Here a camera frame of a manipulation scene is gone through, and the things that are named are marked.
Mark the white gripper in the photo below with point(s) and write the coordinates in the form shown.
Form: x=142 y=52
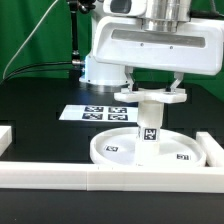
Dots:
x=196 y=47

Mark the white cross-shaped table base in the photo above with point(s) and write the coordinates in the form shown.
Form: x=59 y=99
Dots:
x=159 y=95

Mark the white left fence bar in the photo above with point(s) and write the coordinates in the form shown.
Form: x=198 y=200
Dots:
x=5 y=138

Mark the black camera stand pole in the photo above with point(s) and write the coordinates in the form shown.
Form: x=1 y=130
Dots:
x=76 y=72

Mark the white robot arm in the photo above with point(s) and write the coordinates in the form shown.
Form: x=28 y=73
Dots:
x=160 y=16

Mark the white right fence bar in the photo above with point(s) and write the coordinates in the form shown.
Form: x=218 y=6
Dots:
x=214 y=152

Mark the white marker sheet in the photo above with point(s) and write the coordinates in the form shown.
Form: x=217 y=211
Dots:
x=95 y=113

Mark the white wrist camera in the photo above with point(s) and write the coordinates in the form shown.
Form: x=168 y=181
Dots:
x=125 y=7

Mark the white front fence bar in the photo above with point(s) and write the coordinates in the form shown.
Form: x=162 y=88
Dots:
x=90 y=177

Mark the white fence bar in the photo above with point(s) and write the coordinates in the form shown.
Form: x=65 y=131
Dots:
x=214 y=152
x=5 y=138
x=90 y=177

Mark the white round table top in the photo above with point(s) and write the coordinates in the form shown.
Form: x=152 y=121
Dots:
x=116 y=147

